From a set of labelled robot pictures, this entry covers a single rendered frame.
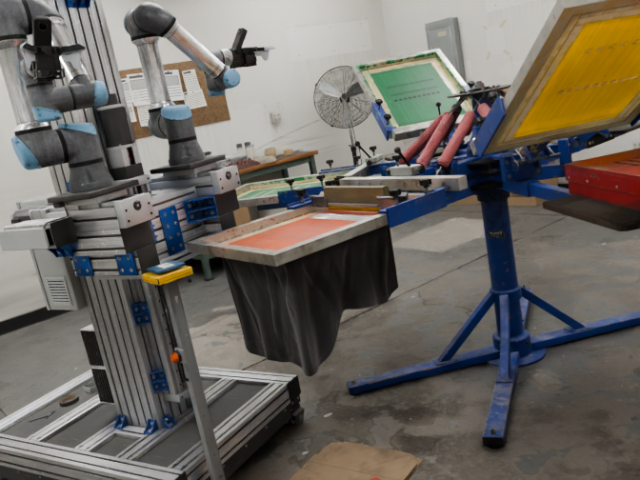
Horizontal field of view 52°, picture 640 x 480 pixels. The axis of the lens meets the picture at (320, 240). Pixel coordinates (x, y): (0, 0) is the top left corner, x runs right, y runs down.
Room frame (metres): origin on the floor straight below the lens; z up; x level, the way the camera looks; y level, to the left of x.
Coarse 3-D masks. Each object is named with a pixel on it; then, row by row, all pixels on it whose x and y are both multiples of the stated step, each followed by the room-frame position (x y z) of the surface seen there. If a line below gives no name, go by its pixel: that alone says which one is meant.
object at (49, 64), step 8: (48, 48) 1.81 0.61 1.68; (56, 48) 1.84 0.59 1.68; (40, 56) 1.81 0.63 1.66; (48, 56) 1.81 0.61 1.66; (56, 56) 1.82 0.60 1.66; (32, 64) 1.83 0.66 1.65; (40, 64) 1.80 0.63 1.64; (48, 64) 1.81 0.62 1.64; (56, 64) 1.82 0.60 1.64; (32, 72) 1.89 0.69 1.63; (40, 72) 1.80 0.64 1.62; (48, 72) 1.81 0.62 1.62; (56, 72) 1.83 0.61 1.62; (64, 72) 1.83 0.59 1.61; (40, 80) 1.89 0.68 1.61; (48, 80) 1.90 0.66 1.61
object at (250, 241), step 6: (330, 210) 2.66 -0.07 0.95; (336, 210) 2.63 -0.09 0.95; (342, 210) 2.61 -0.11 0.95; (348, 210) 2.59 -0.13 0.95; (354, 210) 2.56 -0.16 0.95; (294, 222) 2.56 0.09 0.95; (300, 222) 2.54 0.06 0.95; (306, 222) 2.51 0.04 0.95; (312, 222) 2.49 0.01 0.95; (318, 222) 2.47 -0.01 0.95; (324, 222) 2.45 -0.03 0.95; (276, 228) 2.51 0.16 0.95; (282, 228) 2.49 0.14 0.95; (258, 234) 2.45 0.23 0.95; (240, 240) 2.41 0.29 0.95; (246, 240) 2.39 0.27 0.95; (252, 240) 2.36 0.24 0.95; (258, 240) 2.34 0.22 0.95; (264, 240) 2.33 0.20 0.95; (270, 240) 2.30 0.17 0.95; (246, 246) 2.29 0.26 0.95; (252, 246) 2.27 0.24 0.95; (258, 246) 2.25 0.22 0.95
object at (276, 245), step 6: (330, 222) 2.42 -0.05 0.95; (336, 222) 2.40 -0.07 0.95; (342, 222) 2.38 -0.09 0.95; (348, 222) 2.36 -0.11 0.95; (354, 222) 2.34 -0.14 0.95; (264, 246) 2.23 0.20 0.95; (270, 246) 2.21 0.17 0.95; (276, 246) 2.19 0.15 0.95; (282, 246) 2.18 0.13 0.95; (288, 246) 2.16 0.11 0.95
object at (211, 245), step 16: (304, 208) 2.68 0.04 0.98; (320, 208) 2.73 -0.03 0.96; (256, 224) 2.54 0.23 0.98; (272, 224) 2.58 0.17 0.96; (352, 224) 2.15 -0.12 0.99; (368, 224) 2.16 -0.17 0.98; (384, 224) 2.20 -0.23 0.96; (192, 240) 2.40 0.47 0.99; (208, 240) 2.40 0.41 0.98; (224, 240) 2.44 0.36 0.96; (320, 240) 2.03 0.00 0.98; (336, 240) 2.07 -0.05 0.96; (224, 256) 2.17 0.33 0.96; (240, 256) 2.09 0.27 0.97; (256, 256) 2.00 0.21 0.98; (272, 256) 1.93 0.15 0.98; (288, 256) 1.95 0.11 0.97
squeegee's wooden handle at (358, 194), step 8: (328, 192) 2.63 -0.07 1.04; (336, 192) 2.58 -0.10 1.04; (344, 192) 2.55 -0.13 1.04; (352, 192) 2.51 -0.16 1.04; (360, 192) 2.47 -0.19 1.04; (368, 192) 2.43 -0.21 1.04; (376, 192) 2.40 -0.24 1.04; (384, 192) 2.37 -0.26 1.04; (328, 200) 2.64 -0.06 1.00; (336, 200) 2.59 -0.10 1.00; (344, 200) 2.55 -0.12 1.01; (352, 200) 2.51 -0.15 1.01; (360, 200) 2.48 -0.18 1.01; (368, 200) 2.44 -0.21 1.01; (376, 200) 2.40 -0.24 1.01
